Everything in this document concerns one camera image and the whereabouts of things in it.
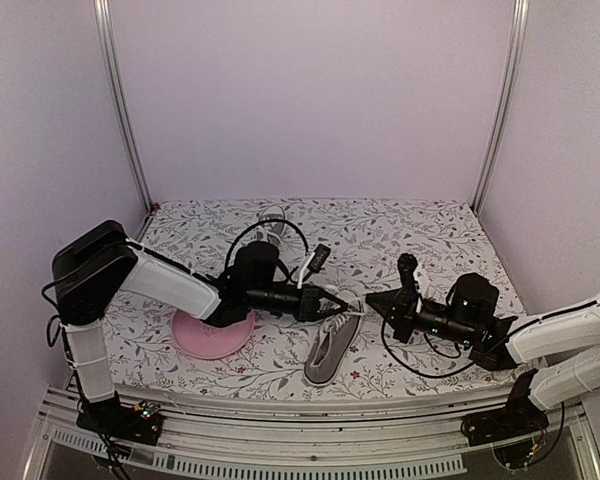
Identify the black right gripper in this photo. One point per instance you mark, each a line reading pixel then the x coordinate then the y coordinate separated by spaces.
pixel 399 316

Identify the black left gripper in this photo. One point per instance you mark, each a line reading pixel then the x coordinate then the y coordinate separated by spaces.
pixel 309 305

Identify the grey sneaker with red sole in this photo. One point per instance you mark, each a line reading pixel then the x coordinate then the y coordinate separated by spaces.
pixel 273 231

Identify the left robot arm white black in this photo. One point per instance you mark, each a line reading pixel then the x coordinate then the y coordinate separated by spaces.
pixel 92 270

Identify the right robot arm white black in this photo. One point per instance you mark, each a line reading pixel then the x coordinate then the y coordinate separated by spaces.
pixel 572 331

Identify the floral patterned table mat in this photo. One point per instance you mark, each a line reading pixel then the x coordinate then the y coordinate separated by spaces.
pixel 366 237

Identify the pink plastic plate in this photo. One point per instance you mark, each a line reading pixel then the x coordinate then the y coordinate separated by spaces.
pixel 200 341

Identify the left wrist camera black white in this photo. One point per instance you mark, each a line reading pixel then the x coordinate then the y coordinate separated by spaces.
pixel 312 264

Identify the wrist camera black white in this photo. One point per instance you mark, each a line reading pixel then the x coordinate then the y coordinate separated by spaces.
pixel 312 264
pixel 407 265

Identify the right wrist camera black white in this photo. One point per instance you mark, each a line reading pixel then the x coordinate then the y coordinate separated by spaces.
pixel 407 265

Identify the aluminium front rail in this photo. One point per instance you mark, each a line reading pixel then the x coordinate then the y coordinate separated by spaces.
pixel 208 437

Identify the right aluminium frame post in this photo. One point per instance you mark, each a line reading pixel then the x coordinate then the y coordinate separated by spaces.
pixel 514 52

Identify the aluminium frame post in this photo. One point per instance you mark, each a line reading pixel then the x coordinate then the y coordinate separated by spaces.
pixel 514 52
pixel 104 25

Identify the left aluminium frame post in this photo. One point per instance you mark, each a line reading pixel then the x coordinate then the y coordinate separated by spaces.
pixel 104 25

